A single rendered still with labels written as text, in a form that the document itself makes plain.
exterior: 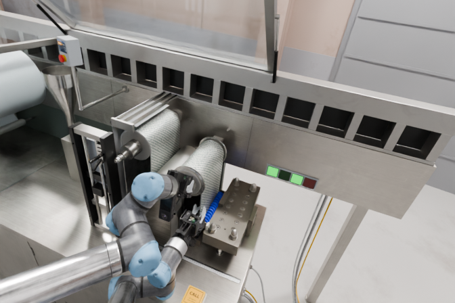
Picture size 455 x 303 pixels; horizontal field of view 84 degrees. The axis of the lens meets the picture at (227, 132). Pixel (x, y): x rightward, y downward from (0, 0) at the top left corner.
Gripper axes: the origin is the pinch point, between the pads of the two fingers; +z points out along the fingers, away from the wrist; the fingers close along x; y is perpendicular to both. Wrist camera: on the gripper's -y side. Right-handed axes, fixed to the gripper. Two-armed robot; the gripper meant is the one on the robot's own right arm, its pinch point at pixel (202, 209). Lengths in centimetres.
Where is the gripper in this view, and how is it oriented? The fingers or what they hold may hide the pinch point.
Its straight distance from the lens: 117.2
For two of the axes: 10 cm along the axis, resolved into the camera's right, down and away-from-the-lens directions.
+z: 3.5, -4.4, 8.3
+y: 1.2, -8.5, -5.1
